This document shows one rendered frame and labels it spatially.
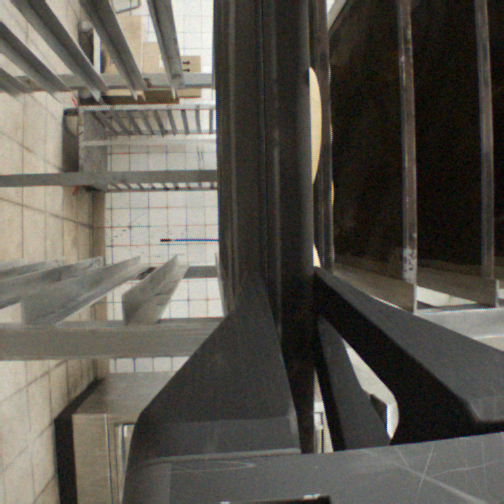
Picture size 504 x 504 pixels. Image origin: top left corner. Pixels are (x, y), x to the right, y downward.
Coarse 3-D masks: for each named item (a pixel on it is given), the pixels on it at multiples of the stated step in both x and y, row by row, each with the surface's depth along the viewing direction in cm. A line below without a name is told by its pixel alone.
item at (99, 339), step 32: (96, 320) 39; (160, 320) 39; (192, 320) 39; (448, 320) 40; (480, 320) 40; (0, 352) 36; (32, 352) 36; (64, 352) 36; (96, 352) 37; (128, 352) 37; (160, 352) 37; (192, 352) 37
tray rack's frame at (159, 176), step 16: (32, 80) 92; (64, 80) 93; (112, 80) 94; (144, 80) 94; (160, 80) 95; (192, 80) 95; (208, 80) 96; (0, 176) 94; (16, 176) 94; (32, 176) 95; (48, 176) 95; (64, 176) 96; (80, 176) 96; (96, 176) 96; (112, 176) 97; (128, 176) 97; (144, 176) 98; (160, 176) 98; (176, 176) 98; (192, 176) 99; (208, 176) 99; (144, 272) 97; (192, 272) 98; (208, 272) 98
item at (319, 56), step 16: (320, 0) 39; (320, 16) 39; (320, 32) 39; (320, 48) 40; (320, 64) 40; (320, 80) 40; (320, 96) 40; (320, 144) 40; (320, 160) 40; (320, 176) 40; (320, 192) 40; (320, 208) 40; (320, 224) 40; (320, 240) 41; (320, 256) 41
